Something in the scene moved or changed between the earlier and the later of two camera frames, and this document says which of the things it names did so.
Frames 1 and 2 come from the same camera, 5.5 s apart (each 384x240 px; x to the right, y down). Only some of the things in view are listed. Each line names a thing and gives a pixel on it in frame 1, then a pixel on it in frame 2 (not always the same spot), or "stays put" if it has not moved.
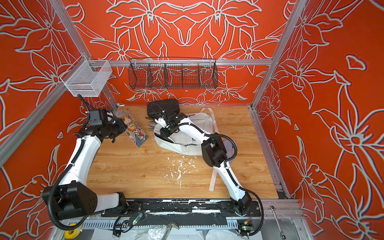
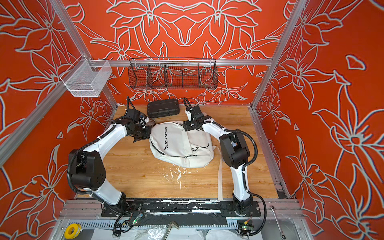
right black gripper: [164, 134] → [186, 125]
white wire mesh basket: [86, 78] stays put
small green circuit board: [248, 228] stays put
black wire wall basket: [173, 73] stays put
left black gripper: [122, 125] → [147, 134]
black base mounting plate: [138, 208] stays put
